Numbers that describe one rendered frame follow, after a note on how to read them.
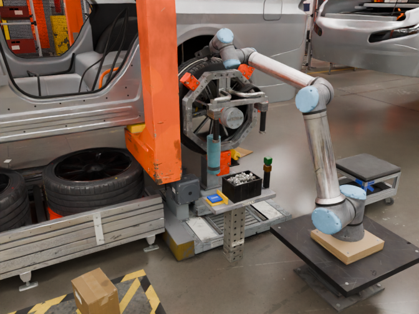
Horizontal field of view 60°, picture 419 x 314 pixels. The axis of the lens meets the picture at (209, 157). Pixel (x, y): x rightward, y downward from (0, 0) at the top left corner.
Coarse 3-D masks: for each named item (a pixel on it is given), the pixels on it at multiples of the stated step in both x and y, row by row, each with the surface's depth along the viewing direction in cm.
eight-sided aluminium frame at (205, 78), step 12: (204, 72) 229; (216, 72) 228; (228, 72) 231; (240, 72) 235; (204, 84) 226; (192, 96) 225; (252, 108) 251; (252, 120) 253; (192, 132) 234; (240, 132) 257; (204, 144) 242; (228, 144) 252
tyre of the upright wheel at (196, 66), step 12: (192, 60) 245; (204, 60) 237; (216, 60) 235; (192, 72) 229; (180, 84) 229; (180, 96) 230; (180, 108) 233; (180, 120) 236; (180, 132) 240; (192, 144) 247
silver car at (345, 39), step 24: (336, 0) 514; (360, 0) 536; (408, 0) 586; (336, 24) 440; (360, 24) 413; (384, 24) 394; (408, 24) 381; (312, 48) 496; (336, 48) 444; (360, 48) 415; (384, 48) 396; (408, 48) 385; (408, 72) 397
